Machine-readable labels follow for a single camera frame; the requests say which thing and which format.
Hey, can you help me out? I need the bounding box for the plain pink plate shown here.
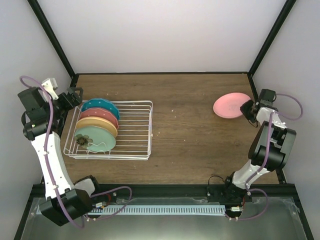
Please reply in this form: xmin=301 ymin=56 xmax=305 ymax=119
xmin=212 ymin=92 xmax=251 ymax=119

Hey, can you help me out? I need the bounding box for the pink polka dot plate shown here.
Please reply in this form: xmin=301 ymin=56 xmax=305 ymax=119
xmin=78 ymin=107 xmax=119 ymax=129

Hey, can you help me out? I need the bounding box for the teal polka dot plate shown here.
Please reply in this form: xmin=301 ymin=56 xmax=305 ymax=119
xmin=80 ymin=98 xmax=120 ymax=120

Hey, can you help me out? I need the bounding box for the orange plate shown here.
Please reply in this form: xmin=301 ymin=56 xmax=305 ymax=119
xmin=75 ymin=116 xmax=118 ymax=138

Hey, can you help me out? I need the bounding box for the mint green flower plate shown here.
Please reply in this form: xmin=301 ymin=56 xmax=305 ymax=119
xmin=74 ymin=126 xmax=116 ymax=153

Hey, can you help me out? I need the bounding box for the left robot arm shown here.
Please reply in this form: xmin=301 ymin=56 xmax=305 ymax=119
xmin=17 ymin=87 xmax=102 ymax=226

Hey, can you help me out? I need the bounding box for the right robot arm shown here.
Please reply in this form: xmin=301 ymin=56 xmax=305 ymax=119
xmin=206 ymin=89 xmax=297 ymax=204

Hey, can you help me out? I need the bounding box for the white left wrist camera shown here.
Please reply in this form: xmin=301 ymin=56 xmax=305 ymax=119
xmin=41 ymin=77 xmax=59 ymax=100

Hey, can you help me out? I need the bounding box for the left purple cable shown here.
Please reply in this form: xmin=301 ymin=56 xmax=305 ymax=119
xmin=19 ymin=75 xmax=133 ymax=229

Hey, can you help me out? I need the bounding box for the white wire dish rack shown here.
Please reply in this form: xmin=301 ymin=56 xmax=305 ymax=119
xmin=60 ymin=100 xmax=153 ymax=161

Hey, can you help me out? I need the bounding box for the black aluminium frame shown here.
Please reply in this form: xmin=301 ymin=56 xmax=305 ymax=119
xmin=13 ymin=0 xmax=315 ymax=240

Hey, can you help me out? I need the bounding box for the white slotted cable duct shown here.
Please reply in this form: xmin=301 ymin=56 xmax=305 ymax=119
xmin=88 ymin=205 xmax=226 ymax=216

